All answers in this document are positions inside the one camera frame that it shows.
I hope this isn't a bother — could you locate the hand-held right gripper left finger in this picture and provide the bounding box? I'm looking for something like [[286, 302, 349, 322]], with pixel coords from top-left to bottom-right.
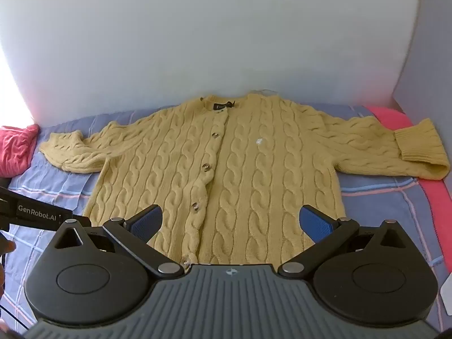
[[53, 204, 185, 278]]

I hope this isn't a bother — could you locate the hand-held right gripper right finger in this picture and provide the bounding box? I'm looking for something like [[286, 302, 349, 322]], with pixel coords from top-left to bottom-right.
[[278, 204, 412, 278]]

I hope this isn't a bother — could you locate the yellow cable-knit cardigan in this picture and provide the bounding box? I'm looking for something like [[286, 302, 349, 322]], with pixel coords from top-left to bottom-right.
[[39, 93, 451, 266]]

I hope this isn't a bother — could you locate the blue plaid bed sheet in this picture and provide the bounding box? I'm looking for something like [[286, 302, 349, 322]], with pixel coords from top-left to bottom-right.
[[0, 104, 452, 333]]

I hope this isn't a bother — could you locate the red knit cloth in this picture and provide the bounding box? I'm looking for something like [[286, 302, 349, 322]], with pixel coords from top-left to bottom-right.
[[0, 124, 40, 178]]

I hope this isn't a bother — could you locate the pink blanket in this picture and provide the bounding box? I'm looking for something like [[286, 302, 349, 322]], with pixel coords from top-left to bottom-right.
[[364, 105, 452, 279]]

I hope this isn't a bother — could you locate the white flat object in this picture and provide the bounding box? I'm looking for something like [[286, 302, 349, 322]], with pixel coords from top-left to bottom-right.
[[439, 271, 452, 317]]

